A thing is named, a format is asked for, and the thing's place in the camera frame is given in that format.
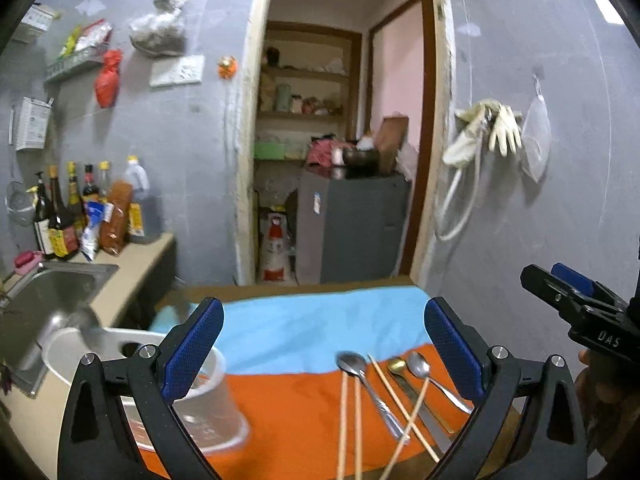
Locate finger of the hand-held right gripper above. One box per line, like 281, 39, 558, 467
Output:
551, 262, 629, 314
519, 264, 597, 329

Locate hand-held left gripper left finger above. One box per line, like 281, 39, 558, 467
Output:
56, 297, 225, 480

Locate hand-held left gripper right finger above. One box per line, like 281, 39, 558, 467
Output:
423, 296, 589, 480

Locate small steel spoon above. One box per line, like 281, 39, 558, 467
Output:
407, 351, 474, 415

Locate gold spoon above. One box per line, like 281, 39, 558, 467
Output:
387, 357, 456, 435

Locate silver metal spoon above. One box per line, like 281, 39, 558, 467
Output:
400, 377, 453, 456

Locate white translucent plastic utensil holder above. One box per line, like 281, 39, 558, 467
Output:
41, 326, 252, 457

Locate wooden chopstick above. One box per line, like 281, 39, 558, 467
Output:
354, 380, 363, 480
336, 367, 349, 480
367, 354, 442, 463
380, 379, 431, 480

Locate large steel spoon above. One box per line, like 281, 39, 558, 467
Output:
336, 351, 412, 445

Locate person's right hand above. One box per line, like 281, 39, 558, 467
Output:
575, 349, 640, 463

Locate beige kitchen counter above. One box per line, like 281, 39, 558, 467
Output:
0, 231, 177, 480

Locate blue and orange cloth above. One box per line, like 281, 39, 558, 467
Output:
149, 284, 521, 480

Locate white printed sack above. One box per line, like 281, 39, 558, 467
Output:
258, 209, 294, 284

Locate steel pot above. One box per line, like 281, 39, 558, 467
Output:
34, 306, 104, 361

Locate large plastic vinegar jug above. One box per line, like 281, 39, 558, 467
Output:
122, 155, 164, 246

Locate orange seasoning packet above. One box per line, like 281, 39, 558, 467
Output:
98, 181, 134, 257

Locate clear hanging bag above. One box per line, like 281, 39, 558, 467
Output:
519, 75, 552, 184

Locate steel sink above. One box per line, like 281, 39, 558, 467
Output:
0, 259, 121, 401

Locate blue and white packet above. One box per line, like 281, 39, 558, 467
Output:
80, 200, 114, 262

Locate grey cabinet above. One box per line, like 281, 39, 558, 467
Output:
298, 169, 412, 285

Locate cream rubber glove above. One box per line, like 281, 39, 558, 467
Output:
487, 104, 524, 156
442, 101, 490, 166

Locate large dark sauce bottle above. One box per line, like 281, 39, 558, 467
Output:
47, 165, 82, 262

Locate pink soap dish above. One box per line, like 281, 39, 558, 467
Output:
13, 250, 44, 275

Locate red-cap dark bottle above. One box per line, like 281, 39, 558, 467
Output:
81, 163, 101, 211

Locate yellow-cap dark bottle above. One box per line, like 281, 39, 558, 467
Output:
66, 161, 89, 241

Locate pump-top dark bottle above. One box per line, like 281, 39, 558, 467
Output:
31, 171, 57, 257

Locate green basket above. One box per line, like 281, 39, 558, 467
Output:
253, 140, 287, 160

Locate cardboard box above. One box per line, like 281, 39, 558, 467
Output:
374, 115, 409, 174

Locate dark metal pot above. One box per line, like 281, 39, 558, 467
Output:
342, 147, 381, 170

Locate pink cloth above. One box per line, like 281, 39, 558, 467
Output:
305, 140, 342, 166

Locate red plastic bag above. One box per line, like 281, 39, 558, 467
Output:
94, 49, 124, 109

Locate wooden shelf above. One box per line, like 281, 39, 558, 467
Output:
256, 20, 363, 162

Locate grey plastic bag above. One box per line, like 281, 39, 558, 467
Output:
128, 0, 194, 57

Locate snack packets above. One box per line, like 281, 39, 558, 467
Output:
59, 18, 114, 59

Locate white carton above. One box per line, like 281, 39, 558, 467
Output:
12, 3, 57, 44

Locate white hose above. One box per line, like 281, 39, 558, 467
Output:
433, 115, 489, 241

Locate wire strainer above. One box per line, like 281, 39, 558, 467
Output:
5, 180, 39, 229

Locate white wall box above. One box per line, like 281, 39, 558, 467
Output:
14, 97, 54, 152

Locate white wall socket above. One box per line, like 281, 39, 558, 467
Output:
149, 55, 205, 89

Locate metal wall rack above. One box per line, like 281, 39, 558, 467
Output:
43, 44, 109, 86

